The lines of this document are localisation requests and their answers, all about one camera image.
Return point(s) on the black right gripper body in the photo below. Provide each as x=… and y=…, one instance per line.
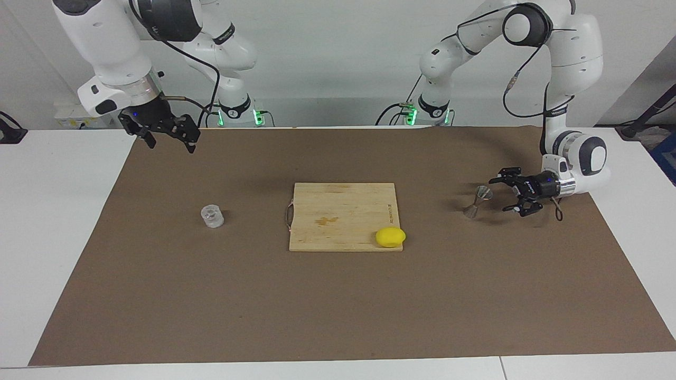
x=153, y=113

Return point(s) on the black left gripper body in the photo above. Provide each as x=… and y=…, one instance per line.
x=541, y=184

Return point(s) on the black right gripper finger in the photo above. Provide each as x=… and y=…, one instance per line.
x=190, y=132
x=142, y=134

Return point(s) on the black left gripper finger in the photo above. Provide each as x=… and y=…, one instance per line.
x=509, y=174
x=528, y=207

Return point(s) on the steel double jigger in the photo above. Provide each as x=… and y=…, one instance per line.
x=478, y=200

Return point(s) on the small clear glass cup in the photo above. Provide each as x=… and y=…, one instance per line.
x=212, y=216

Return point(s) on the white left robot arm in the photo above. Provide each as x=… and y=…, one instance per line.
x=575, y=47

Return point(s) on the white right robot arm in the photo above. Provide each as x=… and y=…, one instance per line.
x=105, y=42

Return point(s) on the black stand leg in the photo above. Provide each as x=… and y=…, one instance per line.
x=647, y=113

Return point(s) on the blue crate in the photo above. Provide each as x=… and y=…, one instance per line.
x=666, y=155

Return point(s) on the yellow lemon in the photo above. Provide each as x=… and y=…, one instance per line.
x=391, y=237

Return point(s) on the wooden cutting board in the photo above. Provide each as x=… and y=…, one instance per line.
x=338, y=221

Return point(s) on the brown paper table mat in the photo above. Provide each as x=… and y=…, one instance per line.
x=338, y=306

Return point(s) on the white wall socket box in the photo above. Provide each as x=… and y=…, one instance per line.
x=68, y=113

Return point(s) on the black clamp mount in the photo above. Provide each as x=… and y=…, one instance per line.
x=10, y=134

